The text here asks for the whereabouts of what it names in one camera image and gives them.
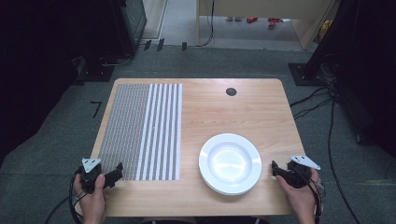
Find long black floor cable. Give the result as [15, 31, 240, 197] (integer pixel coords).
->
[326, 98, 362, 224]

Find white plate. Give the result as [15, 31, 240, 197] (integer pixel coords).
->
[198, 133, 262, 197]

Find black curtain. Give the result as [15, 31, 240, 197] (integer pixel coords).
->
[306, 0, 396, 158]
[0, 0, 134, 162]

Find left hand-held gripper cable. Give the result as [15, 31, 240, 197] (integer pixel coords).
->
[44, 167, 92, 224]

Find right hand-held gripper cable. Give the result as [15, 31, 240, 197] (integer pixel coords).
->
[298, 167, 327, 224]

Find black stand base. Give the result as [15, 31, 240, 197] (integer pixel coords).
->
[288, 63, 330, 87]
[75, 56, 117, 84]

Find thin black hanging cable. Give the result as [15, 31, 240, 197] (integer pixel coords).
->
[195, 0, 217, 49]

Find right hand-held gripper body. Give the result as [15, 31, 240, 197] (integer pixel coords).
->
[285, 154, 322, 189]

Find yellow object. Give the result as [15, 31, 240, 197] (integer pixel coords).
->
[318, 19, 334, 43]

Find person's left hand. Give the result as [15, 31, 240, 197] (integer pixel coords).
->
[73, 174, 108, 224]

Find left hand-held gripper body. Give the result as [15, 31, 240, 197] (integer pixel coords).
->
[78, 157, 104, 194]

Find hand-held gripper cable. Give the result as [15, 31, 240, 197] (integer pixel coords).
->
[298, 167, 327, 224]
[44, 167, 92, 224]

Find grey striped woven placemat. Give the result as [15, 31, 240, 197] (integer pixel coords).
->
[97, 83, 184, 182]

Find person's right hand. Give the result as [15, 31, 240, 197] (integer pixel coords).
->
[275, 168, 322, 224]

